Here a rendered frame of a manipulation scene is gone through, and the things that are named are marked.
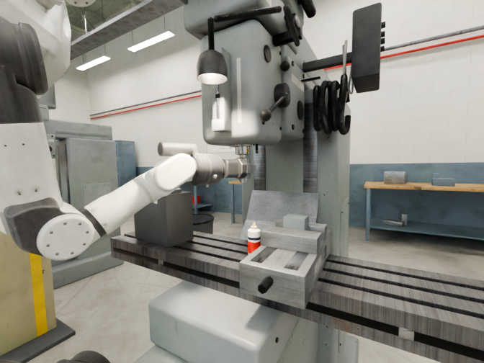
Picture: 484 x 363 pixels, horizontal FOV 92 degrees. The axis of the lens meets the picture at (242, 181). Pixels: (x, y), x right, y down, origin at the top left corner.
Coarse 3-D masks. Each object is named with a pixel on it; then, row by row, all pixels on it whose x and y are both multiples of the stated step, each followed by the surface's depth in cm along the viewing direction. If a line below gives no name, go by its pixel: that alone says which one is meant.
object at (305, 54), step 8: (304, 40) 91; (280, 48) 75; (288, 48) 76; (304, 48) 91; (296, 56) 83; (304, 56) 92; (312, 56) 102; (296, 64) 83; (312, 72) 102; (320, 72) 117; (320, 80) 117; (328, 80) 137; (304, 88) 97; (312, 88) 104
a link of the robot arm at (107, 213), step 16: (112, 192) 49; (128, 192) 49; (144, 192) 50; (64, 208) 41; (96, 208) 45; (112, 208) 46; (128, 208) 48; (96, 224) 44; (112, 224) 46; (96, 240) 45
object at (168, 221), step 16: (176, 192) 85; (144, 208) 88; (160, 208) 82; (176, 208) 84; (144, 224) 89; (160, 224) 83; (176, 224) 84; (192, 224) 90; (144, 240) 90; (160, 240) 84; (176, 240) 84
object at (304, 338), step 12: (300, 324) 78; (312, 324) 92; (300, 336) 78; (312, 336) 93; (156, 348) 63; (288, 348) 67; (300, 348) 78; (312, 348) 93; (144, 360) 59; (156, 360) 59; (168, 360) 59; (180, 360) 58; (288, 360) 67; (300, 360) 79; (312, 360) 94
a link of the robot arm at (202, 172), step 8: (160, 144) 57; (168, 144) 57; (176, 144) 58; (184, 144) 60; (192, 144) 62; (160, 152) 57; (168, 152) 57; (176, 152) 58; (184, 152) 60; (192, 152) 61; (200, 160) 59; (208, 160) 61; (200, 168) 59; (208, 168) 60; (192, 176) 58; (200, 176) 60; (208, 176) 61; (192, 184) 63; (200, 184) 62
